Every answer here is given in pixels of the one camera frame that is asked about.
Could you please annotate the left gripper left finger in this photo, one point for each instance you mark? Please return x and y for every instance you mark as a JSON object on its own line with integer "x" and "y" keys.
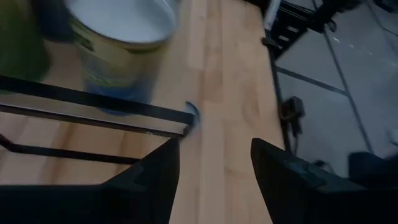
{"x": 149, "y": 193}

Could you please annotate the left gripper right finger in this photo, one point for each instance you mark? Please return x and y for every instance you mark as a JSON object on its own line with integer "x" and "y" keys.
{"x": 295, "y": 193}

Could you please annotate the wooden shelf with black legs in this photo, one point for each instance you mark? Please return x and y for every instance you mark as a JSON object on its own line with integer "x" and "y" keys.
{"x": 93, "y": 99}

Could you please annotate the black table-edge clamp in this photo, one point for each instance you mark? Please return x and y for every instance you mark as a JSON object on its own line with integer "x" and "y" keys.
{"x": 292, "y": 112}

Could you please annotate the white plastic strip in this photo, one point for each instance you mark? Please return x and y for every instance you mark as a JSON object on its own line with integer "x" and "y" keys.
{"x": 273, "y": 14}

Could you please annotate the black metal table frame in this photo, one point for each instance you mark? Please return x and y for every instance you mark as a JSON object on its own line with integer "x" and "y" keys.
{"x": 289, "y": 28}

